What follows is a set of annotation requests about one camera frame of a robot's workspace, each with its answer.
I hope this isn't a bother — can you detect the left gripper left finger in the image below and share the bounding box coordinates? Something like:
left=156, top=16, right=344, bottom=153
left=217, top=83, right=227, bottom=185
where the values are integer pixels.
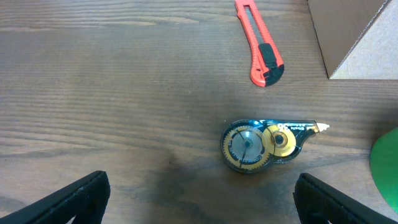
left=1, top=170, right=111, bottom=224

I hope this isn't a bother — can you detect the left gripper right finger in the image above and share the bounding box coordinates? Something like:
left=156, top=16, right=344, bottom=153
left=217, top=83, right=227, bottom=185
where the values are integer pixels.
left=293, top=173, right=397, bottom=224

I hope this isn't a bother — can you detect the green tape roll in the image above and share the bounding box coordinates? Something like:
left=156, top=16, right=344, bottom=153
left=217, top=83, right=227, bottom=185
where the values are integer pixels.
left=369, top=128, right=397, bottom=213

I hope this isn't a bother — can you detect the orange utility knife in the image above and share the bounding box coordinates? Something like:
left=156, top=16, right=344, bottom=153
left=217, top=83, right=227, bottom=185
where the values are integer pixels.
left=235, top=0, right=284, bottom=87

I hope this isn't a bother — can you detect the correction tape dispenser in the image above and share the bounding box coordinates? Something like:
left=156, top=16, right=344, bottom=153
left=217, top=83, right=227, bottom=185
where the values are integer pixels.
left=220, top=119, right=330, bottom=174

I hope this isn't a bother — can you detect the open cardboard box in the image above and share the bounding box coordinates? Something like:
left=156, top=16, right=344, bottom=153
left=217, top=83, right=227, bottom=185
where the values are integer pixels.
left=308, top=0, right=397, bottom=80

